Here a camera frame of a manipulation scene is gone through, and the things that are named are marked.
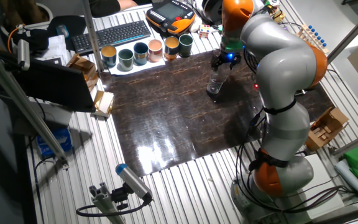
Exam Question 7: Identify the white paper roll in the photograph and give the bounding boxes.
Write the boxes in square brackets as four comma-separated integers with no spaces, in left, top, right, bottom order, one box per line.
[334,159,358,203]

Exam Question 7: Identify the black computer keyboard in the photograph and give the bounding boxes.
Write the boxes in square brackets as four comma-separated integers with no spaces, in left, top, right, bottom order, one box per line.
[71,20,152,55]

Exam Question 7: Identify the blue cup with gold band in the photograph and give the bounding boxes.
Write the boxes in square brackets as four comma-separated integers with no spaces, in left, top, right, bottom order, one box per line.
[132,42,150,67]

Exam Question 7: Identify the person's forearm in black sleeve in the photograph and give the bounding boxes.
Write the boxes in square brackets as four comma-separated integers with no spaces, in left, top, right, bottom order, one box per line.
[88,0,140,19]

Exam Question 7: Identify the white paper stack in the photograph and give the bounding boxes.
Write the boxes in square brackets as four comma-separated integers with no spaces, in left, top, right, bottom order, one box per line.
[35,34,71,62]

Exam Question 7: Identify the white paper sheet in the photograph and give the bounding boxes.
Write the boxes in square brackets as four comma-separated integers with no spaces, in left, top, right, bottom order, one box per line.
[106,39,167,77]

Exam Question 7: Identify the long diagonal aluminium profile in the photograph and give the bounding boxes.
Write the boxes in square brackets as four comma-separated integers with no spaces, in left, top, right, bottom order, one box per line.
[0,43,70,170]

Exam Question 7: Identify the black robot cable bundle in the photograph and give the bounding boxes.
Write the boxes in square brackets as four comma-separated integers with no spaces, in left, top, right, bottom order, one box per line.
[234,105,354,215]

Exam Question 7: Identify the grey aluminium camera mount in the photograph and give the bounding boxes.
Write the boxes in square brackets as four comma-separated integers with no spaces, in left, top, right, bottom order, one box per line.
[88,182,127,224]

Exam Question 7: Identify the black mouse pad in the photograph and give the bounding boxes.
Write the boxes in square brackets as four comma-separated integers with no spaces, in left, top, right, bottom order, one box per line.
[46,15,87,42]

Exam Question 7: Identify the pink ceramic cup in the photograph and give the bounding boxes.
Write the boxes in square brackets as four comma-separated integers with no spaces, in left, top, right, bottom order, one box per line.
[147,39,164,63]

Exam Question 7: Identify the Rubik's cube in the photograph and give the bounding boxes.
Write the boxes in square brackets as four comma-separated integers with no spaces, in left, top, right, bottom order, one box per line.
[198,24,212,40]

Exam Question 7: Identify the silver depth camera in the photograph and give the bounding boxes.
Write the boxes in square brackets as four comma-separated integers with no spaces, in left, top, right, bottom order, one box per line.
[16,39,31,71]

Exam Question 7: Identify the blue plastic packet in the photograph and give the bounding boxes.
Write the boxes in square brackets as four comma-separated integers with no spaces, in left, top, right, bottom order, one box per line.
[36,127,73,158]

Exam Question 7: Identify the black camera cable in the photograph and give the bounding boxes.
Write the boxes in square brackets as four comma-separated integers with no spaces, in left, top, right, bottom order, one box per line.
[75,198,152,218]

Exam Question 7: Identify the aluminium frame pole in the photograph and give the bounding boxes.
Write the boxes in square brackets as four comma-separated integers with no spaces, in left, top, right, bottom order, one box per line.
[82,0,104,74]

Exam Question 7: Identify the gold white small box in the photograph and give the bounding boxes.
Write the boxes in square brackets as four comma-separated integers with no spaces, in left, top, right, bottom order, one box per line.
[92,90,116,119]

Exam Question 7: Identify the black filament spool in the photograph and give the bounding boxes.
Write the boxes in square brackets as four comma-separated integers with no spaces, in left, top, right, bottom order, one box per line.
[201,0,226,23]

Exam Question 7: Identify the black laptop screen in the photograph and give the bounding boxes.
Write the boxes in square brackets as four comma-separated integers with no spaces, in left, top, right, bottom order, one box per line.
[10,57,97,114]

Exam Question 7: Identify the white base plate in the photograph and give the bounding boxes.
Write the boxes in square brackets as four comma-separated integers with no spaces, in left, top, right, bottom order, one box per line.
[296,153,345,219]

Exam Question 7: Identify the grey computer mouse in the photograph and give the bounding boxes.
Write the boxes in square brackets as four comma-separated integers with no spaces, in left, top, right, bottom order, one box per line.
[55,24,70,39]

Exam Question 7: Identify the black cloth lump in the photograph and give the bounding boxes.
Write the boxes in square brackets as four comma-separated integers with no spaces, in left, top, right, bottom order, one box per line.
[12,28,50,53]

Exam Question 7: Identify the orange cable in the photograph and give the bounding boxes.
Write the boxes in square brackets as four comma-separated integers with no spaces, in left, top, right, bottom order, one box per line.
[7,24,26,54]

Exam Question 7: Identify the small brown cardboard box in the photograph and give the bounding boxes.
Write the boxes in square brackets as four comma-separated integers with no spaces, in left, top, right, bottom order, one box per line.
[66,53,99,92]

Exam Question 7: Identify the blue cup with yellow inside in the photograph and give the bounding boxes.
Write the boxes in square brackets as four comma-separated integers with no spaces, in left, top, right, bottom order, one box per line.
[100,45,118,68]

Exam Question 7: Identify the aluminium frame bar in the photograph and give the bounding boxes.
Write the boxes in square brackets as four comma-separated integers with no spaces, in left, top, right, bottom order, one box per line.
[326,4,358,63]
[332,127,358,158]

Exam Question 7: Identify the dark brown marble mat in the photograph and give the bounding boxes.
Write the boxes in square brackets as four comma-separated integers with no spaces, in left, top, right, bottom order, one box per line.
[99,49,336,178]

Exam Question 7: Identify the white round object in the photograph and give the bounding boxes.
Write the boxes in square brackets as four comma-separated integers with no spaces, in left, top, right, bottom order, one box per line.
[189,21,203,34]

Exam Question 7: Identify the open brown cardboard box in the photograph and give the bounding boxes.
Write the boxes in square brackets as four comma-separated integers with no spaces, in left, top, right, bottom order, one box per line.
[304,106,350,152]

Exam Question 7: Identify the white round pot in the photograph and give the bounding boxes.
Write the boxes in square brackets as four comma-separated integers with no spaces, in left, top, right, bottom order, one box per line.
[0,2,54,37]

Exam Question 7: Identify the clear plastic cup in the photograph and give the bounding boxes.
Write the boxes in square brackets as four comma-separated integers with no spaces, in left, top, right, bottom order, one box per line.
[206,66,228,95]

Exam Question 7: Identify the orange black teach pendant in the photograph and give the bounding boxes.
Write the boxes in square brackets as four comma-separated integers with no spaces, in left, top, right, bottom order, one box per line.
[145,0,197,35]

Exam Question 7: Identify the dark green ceramic cup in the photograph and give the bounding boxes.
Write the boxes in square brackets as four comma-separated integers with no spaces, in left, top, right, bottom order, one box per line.
[178,33,195,58]

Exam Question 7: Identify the navy cup with orange base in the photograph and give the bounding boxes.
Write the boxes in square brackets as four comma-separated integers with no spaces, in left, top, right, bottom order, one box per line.
[163,35,181,61]

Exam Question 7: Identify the silver camera with blue end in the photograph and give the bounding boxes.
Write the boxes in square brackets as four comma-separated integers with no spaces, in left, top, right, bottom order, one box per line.
[114,163,154,202]

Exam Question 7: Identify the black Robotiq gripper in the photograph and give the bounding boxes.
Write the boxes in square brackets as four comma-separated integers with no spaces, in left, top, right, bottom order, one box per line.
[210,50,242,72]

